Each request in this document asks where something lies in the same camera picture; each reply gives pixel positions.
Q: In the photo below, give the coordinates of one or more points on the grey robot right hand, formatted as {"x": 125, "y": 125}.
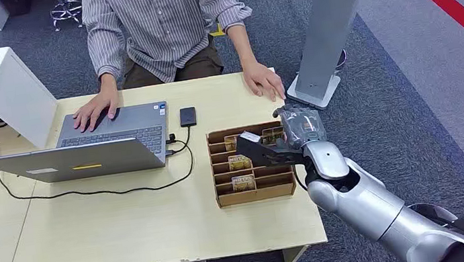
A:
{"x": 303, "y": 126}

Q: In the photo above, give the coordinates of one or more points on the person's left hand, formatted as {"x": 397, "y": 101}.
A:
{"x": 262, "y": 82}

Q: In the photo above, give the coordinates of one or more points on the person's right hand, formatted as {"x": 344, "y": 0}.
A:
{"x": 94, "y": 110}

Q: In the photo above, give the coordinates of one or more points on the yellow hotel key card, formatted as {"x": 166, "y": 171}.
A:
{"x": 239, "y": 162}
{"x": 232, "y": 143}
{"x": 272, "y": 135}
{"x": 243, "y": 183}

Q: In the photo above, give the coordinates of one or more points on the person's right forearm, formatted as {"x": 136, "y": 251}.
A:
{"x": 107, "y": 74}

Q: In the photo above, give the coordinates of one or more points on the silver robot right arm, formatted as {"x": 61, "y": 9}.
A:
{"x": 372, "y": 206}

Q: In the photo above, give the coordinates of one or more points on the person's left forearm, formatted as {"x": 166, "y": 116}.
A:
{"x": 242, "y": 43}

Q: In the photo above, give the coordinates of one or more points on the cardboard card holder box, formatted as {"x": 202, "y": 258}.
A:
{"x": 253, "y": 195}

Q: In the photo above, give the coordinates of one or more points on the person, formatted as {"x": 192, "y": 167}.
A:
{"x": 164, "y": 22}

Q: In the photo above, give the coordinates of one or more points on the grey open laptop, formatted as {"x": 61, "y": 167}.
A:
{"x": 83, "y": 160}

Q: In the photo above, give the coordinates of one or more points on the black smartphone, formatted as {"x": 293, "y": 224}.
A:
{"x": 188, "y": 116}

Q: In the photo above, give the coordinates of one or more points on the silver kiosk pillar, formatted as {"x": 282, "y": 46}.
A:
{"x": 326, "y": 27}

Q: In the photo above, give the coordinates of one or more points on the chrome office chair base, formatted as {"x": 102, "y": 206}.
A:
{"x": 66, "y": 10}

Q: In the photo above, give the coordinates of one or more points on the wooden table leg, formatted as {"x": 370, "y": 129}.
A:
{"x": 294, "y": 256}

